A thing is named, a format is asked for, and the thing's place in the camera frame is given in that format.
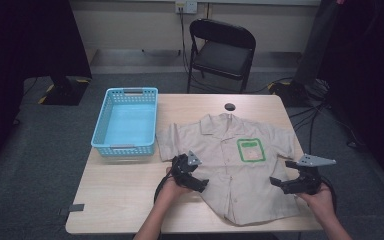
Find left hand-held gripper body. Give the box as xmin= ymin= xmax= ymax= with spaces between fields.
xmin=172 ymin=150 xmax=203 ymax=188

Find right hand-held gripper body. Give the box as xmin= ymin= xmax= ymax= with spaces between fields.
xmin=293 ymin=153 xmax=337 ymax=196

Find beige short-sleeved shirt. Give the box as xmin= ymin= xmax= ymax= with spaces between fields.
xmin=155 ymin=113 xmax=302 ymax=227

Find person's left hand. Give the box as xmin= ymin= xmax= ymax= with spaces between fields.
xmin=158 ymin=168 xmax=193 ymax=205

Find person's right hand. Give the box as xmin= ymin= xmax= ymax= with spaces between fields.
xmin=296 ymin=183 xmax=336 ymax=225

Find light blue plastic basket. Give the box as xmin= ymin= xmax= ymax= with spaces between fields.
xmin=90 ymin=87 xmax=159 ymax=158

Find grey tape strip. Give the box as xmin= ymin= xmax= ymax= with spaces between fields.
xmin=59 ymin=203 xmax=85 ymax=216

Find grey stand with black base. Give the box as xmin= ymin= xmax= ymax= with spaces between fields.
xmin=268 ymin=0 xmax=340 ymax=108

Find black folding chair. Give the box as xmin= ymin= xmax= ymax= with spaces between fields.
xmin=186 ymin=18 xmax=257 ymax=94

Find black curtain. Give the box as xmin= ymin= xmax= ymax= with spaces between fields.
xmin=318 ymin=0 xmax=384 ymax=198
xmin=0 ymin=0 xmax=93 ymax=177

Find black stand base yellow stripes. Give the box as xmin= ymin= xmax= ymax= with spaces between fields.
xmin=38 ymin=75 xmax=92 ymax=107

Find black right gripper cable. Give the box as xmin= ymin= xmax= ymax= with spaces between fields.
xmin=319 ymin=175 xmax=338 ymax=214

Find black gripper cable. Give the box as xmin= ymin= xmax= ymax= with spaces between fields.
xmin=153 ymin=174 xmax=175 ymax=205
xmin=319 ymin=175 xmax=338 ymax=214

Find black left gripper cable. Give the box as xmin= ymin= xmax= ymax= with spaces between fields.
xmin=153 ymin=174 xmax=175 ymax=205

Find black floor cables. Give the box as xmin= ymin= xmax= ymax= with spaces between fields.
xmin=288 ymin=98 xmax=368 ymax=166

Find black cable from wall socket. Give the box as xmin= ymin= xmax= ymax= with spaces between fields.
xmin=178 ymin=9 xmax=194 ymax=86

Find white wall socket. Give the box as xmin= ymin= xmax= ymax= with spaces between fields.
xmin=174 ymin=0 xmax=198 ymax=15

